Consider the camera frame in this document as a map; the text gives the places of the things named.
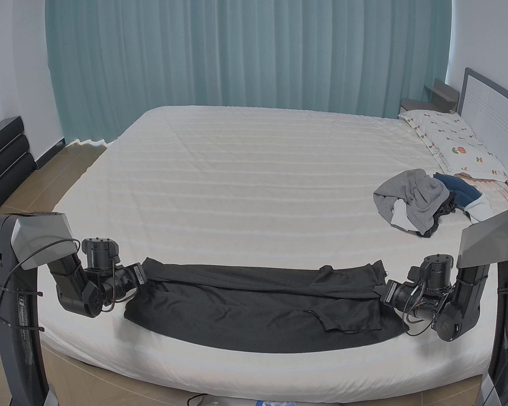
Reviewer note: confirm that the black chest of drawers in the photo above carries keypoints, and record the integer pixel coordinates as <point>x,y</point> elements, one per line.
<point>4,159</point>

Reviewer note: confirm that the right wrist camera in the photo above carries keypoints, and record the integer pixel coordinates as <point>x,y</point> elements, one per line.
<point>415,274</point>

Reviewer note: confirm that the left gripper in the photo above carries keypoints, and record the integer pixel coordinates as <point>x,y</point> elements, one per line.
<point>129,279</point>

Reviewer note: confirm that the blue-green curtain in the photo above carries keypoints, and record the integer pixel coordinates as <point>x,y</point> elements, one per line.
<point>237,36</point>

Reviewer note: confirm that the black T-shirt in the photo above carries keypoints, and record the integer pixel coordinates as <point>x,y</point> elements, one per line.
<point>258,311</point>

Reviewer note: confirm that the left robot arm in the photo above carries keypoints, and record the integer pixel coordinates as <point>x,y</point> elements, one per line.
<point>29,235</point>

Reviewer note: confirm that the white printed pillow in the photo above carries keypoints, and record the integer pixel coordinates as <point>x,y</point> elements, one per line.
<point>453,142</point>

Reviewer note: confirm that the grey bedside table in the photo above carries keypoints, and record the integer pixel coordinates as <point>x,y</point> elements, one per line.
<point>438,91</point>

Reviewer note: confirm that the bed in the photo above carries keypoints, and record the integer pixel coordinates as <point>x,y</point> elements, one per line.
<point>237,184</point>

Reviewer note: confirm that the pile of clothes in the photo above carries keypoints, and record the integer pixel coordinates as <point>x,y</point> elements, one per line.
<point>419,197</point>

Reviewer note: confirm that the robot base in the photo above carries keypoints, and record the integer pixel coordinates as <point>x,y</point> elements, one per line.
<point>275,403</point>

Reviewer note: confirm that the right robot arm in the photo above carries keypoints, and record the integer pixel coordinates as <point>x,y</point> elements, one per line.
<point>487,243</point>

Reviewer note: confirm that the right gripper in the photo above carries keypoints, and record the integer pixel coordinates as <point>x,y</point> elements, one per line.
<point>400,296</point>

